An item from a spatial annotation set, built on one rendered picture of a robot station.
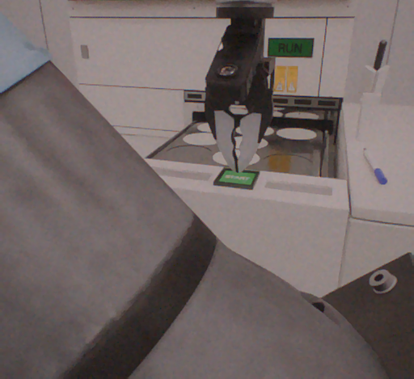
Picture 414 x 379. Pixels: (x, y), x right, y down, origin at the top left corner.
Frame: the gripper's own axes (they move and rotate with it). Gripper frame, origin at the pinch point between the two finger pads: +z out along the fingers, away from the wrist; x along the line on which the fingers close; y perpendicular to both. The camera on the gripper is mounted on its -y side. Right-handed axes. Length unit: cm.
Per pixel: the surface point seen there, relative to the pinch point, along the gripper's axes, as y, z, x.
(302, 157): 30.3, 8.6, -7.4
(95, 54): 58, -8, 59
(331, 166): 47, 16, -14
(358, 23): 207, -15, -25
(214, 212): -4.1, 5.6, 2.0
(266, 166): 22.9, 8.6, -1.0
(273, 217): -4.0, 5.1, -6.0
